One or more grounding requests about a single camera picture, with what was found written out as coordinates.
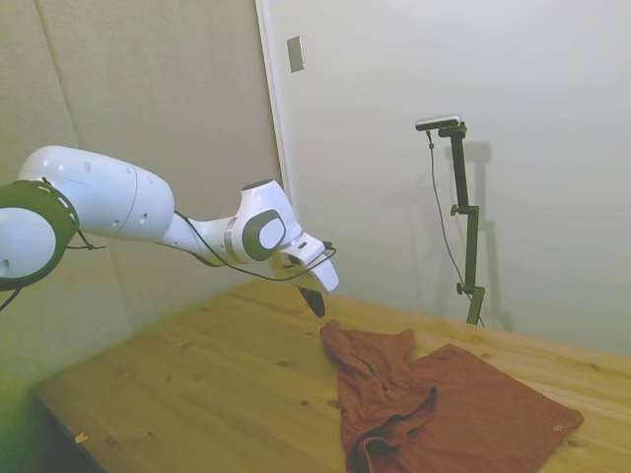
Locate rust orange shorts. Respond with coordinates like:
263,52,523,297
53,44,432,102
318,318,586,473

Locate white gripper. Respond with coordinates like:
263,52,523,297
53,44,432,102
269,251,341,319

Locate grey wall switch plate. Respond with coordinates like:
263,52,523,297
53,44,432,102
286,34,306,74

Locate grey exterior camera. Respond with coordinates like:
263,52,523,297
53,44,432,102
414,113,464,133

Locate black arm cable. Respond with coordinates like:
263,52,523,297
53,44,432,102
173,209,339,283

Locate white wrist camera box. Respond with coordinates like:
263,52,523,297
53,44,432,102
279,237,327,270

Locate white door frame trim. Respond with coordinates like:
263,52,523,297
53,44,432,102
253,0,300,218

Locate black camera stand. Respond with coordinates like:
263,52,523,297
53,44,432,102
437,122,487,326

